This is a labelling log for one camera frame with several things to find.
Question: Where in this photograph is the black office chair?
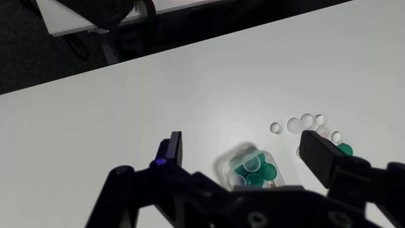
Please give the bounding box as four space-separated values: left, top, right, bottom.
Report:
56 0 160 65

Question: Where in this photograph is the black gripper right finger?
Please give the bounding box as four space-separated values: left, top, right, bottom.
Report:
298 129 405 228

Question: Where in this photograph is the white ribbed plastic cap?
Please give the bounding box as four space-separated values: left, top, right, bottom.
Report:
229 175 247 190
243 156 264 174

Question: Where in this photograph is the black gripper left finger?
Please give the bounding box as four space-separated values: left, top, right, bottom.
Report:
86 130 232 228

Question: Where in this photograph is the translucent flat plastic cap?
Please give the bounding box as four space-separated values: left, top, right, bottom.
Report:
286 117 304 134

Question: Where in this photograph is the clear plastic lunch box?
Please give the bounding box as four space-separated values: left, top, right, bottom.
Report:
213 142 288 193

